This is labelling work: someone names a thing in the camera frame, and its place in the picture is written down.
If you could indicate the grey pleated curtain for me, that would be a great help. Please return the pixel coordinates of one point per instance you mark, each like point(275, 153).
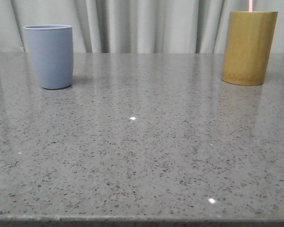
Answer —
point(124, 26)

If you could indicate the blue plastic cup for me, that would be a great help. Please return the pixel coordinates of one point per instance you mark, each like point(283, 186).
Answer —
point(51, 50)

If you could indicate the bamboo cylinder holder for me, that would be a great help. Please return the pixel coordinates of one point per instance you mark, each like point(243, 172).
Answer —
point(248, 45)

